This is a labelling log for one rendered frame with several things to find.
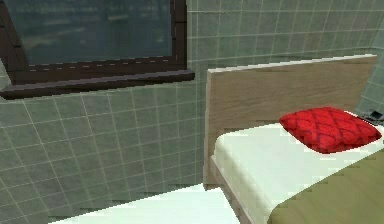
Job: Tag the dark brown framed window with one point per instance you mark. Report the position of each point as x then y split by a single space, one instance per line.
100 33

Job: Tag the red patterned pillow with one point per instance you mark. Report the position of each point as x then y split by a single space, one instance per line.
328 129

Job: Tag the olive green blanket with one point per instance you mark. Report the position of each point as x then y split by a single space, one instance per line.
336 196

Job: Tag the wooden bed with white mattress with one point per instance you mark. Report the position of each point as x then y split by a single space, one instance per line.
263 96

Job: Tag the small black object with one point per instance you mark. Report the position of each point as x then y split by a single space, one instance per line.
376 116

